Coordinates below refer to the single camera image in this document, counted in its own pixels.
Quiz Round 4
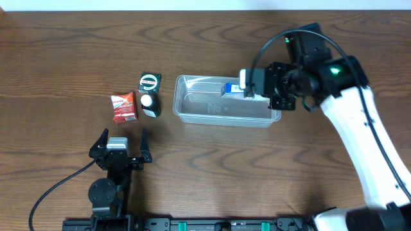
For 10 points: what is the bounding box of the clear plastic container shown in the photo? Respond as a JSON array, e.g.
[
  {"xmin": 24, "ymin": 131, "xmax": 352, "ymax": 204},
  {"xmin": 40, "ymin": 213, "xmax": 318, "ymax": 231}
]
[{"xmin": 173, "ymin": 75, "xmax": 281, "ymax": 128}]

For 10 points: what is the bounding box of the blue cooling patch box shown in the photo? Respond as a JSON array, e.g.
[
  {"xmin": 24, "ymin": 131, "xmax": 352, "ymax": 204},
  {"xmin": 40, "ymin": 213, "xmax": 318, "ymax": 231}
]
[{"xmin": 221, "ymin": 83, "xmax": 244, "ymax": 99}]

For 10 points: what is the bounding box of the red medicine box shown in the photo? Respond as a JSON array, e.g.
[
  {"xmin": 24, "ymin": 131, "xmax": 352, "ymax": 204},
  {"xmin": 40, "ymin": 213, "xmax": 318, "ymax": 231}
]
[{"xmin": 110, "ymin": 92, "xmax": 138, "ymax": 124}]

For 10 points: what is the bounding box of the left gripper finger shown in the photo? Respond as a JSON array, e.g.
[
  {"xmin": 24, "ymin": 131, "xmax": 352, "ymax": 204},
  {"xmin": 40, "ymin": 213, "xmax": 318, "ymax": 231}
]
[
  {"xmin": 139, "ymin": 128, "xmax": 150, "ymax": 157},
  {"xmin": 89, "ymin": 128, "xmax": 109, "ymax": 153}
]

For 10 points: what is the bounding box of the dark green small box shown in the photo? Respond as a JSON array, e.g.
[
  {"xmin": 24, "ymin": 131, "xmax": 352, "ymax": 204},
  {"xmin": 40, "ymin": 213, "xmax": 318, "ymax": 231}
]
[{"xmin": 137, "ymin": 73, "xmax": 161, "ymax": 94}]

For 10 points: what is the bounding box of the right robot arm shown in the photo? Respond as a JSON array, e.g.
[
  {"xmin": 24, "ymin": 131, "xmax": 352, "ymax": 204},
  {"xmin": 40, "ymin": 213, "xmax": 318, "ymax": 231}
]
[{"xmin": 239, "ymin": 23, "xmax": 410, "ymax": 230}]

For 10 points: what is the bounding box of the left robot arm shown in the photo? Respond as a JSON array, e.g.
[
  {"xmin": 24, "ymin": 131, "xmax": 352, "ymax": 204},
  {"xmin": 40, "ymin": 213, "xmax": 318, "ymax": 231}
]
[{"xmin": 88, "ymin": 129, "xmax": 152, "ymax": 219}]

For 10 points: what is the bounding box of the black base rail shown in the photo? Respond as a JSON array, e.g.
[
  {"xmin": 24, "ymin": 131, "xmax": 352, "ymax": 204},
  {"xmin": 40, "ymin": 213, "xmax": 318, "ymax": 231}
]
[{"xmin": 62, "ymin": 215, "xmax": 316, "ymax": 231}]

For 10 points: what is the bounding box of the dark bottle white cap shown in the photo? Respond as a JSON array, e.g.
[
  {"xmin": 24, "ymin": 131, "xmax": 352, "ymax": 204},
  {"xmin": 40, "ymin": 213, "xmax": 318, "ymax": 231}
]
[{"xmin": 140, "ymin": 94, "xmax": 161, "ymax": 118}]

